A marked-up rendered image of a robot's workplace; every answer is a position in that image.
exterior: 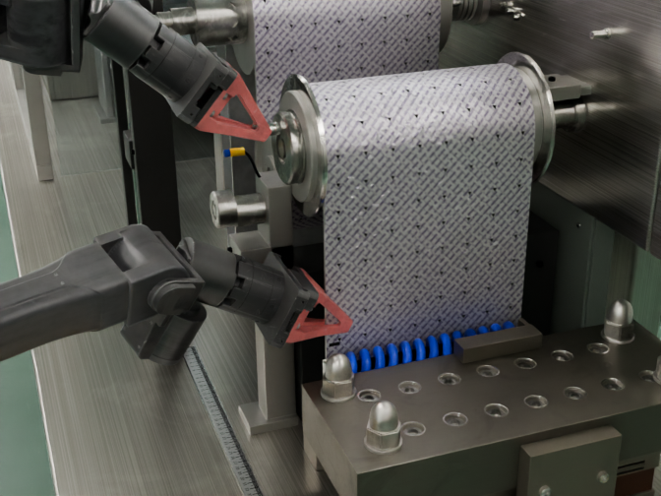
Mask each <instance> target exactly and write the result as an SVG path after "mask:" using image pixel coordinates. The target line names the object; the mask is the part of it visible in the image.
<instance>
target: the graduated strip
mask: <svg viewBox="0 0 661 496"><path fill-rule="evenodd" d="M183 358H184V361H185V363H186V365H187V368H188V370H189V372H190V375H191V377H192V379H193V381H194V384H195V386H196V388H197V391H198V393H199V395H200V398H201V400H202V402H203V404H204V407H205V409H206V411H207V414H208V416H209V418H210V422H211V424H212V426H213V429H214V431H215V433H216V436H217V438H218V440H219V442H220V445H221V447H222V449H223V452H224V453H225V455H226V458H227V460H228V462H229V464H230V467H231V469H232V471H233V474H234V476H235V478H236V481H237V483H238V485H239V487H240V490H241V492H242V494H243V496H265V494H264V491H263V489H262V487H261V485H260V483H259V481H258V479H257V477H256V475H255V473H254V471H253V469H252V467H251V465H250V462H249V460H248V458H247V456H246V454H245V452H244V450H243V447H242V445H241V443H240V441H239V439H238V437H237V435H236V432H235V430H234V428H233V426H232V424H231V422H230V420H229V417H228V415H227V413H226V411H225V409H224V407H223V405H222V402H221V400H220V398H219V396H218V394H217V392H216V390H215V387H214V385H213V383H212V381H211V379H210V376H209V373H208V371H207V369H206V367H205V365H204V363H203V361H202V358H201V357H200V355H199V353H198V351H197V349H196V347H195V346H189V347H188V348H187V350H186V352H185V353H184V355H183Z"/></svg>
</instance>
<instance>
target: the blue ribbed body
mask: <svg viewBox="0 0 661 496"><path fill-rule="evenodd" d="M510 328H515V326H514V324H513V323H512V322H511V321H505V322H504V323H503V327H501V326H500V325H499V324H493V325H491V327H490V332H494V331H499V330H504V329H510ZM490 332H489V329H488V328H487V327H485V326H480V327H479V328H478V330H477V335H480V334H485V333H490ZM475 335H476V332H475V331H474V330H473V329H471V328H470V329H467V330H466V331H465V333H464V336H465V337H469V336H475ZM459 338H463V334H462V332H460V331H454V332H453V333H452V335H451V338H450V336H449V335H448V334H446V333H443V334H441V335H440V336H439V344H438V342H437V339H436V338H435V337H433V336H428V337H427V338H426V346H425V344H424V343H423V341H422V340H421V339H419V338H418V339H415V340H414V341H413V349H411V346H410V344H409V342H408V341H402V342H401V343H400V345H399V351H397V348H396V346H395V344H393V343H389V344H388V345H387V349H386V352H387V354H384V351H383V349H382V348H381V347H380V346H378V345H377V346H375V347H374V348H373V357H371V355H370V352H369V351H368V349H366V348H362V349H361V350H360V351H359V359H358V360H357V359H356V355H355V353H354V352H353V351H347V352H346V354H345V355H346V356H347V357H348V359H349V360H350V363H351V368H352V372H353V373H359V372H364V371H369V370H374V369H379V368H384V367H389V366H394V365H398V364H403V363H408V362H413V361H418V360H423V359H428V358H433V357H438V356H443V355H448V354H453V341H454V339H459Z"/></svg>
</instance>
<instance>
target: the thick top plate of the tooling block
mask: <svg viewBox="0 0 661 496"><path fill-rule="evenodd" d="M633 322H634V327H633V333H634V335H635V337H634V341H632V342H630V343H626V344H618V343H612V342H609V341H605V340H604V339H603V338H602V337H601V331H602V330H603V329H604V324H601V325H596V326H591V327H586V328H581V329H576V330H571V331H566V332H561V333H556V334H551V335H547V336H542V346H541V348H536V349H531V350H527V351H522V352H518V353H513V354H508V355H503V356H498V357H493V358H488V359H483V360H478V361H473V362H468V363H462V362H461V361H460V360H459V359H458V358H457V357H456V356H455V355H454V354H448V355H443V356H438V357H433V358H428V359H423V360H418V361H413V362H408V363H403V364H398V365H394V366H389V367H384V368H379V369H374V370H369V371H364V372H359V373H354V387H355V388H356V391H357V394H356V397H355V398H354V399H353V400H351V401H349V402H346V403H331V402H328V401H326V400H324V399H323V398H322V396H321V388H322V386H323V380H320V381H315V382H310V383H305V384H302V421H303V433H304V435H305V437H306V438H307V440H308V442H309V444H310V445H311V447H312V449H313V451H314V452H315V454H316V456H317V458H318V459H319V461H320V463H321V465H322V466H323V468H324V470H325V472H326V473H327V475H328V477H329V479H330V481H331V483H332V484H333V486H334V488H335V490H336V491H337V493H338V495H339V496H483V495H487V494H491V493H496V492H500V491H504V490H508V489H512V488H516V487H517V476H518V464H519V452H520V446H521V445H525V444H529V443H533V442H538V441H542V440H546V439H550V438H555V437H559V436H563V435H568V434H571V433H575V432H579V431H584V430H588V429H592V428H596V427H601V426H605V425H609V424H611V425H612V426H613V427H614V428H615V429H616V430H617V431H618V432H620V433H621V434H622V442H621V450H620V456H619V462H621V461H625V460H629V459H633V458H637V457H641V456H645V455H649V454H653V453H657V452H661V385H660V384H658V383H657V382H655V381H654V379H653V372H654V371H655V370H656V365H657V358H658V356H660V355H661V340H660V339H658V338H657V337H656V336H655V335H653V334H652V333H651V332H649V331H648V330H647V329H645V328H644V327H643V326H641V324H640V323H638V322H637V321H636V320H633ZM379 401H388V402H390V403H392V404H393V405H394V406H395V408H396V410H397V413H398V420H399V421H400V422H401V423H400V436H401V437H402V440H403V446H402V448H401V449H400V450H399V451H398V452H396V453H394V454H390V455H378V454H374V453H372V452H370V451H368V450H367V449H366V448H365V446H364V438H365V437H366V435H367V425H368V421H369V419H370V411H371V409H372V407H373V405H374V404H375V403H377V402H379Z"/></svg>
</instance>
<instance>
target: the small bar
mask: <svg viewBox="0 0 661 496"><path fill-rule="evenodd" d="M542 336H543V334H542V333H541V332H540V331H538V330H537V329H536V328H535V327H534V326H533V325H532V324H530V325H525V326H520V327H515V328H510V329H504V330H499V331H494V332H490V333H485V334H480V335H475V336H469V337H464V338H459V339H454V341H453V354H454V355H455V356H456V357H457V358H458V359H459V360H460V361H461V362H462V363H468V362H473V361H478V360H483V359H488V358H493V357H498V356H503V355H508V354H513V353H518V352H522V351H527V350H531V349H536V348H541V346H542Z"/></svg>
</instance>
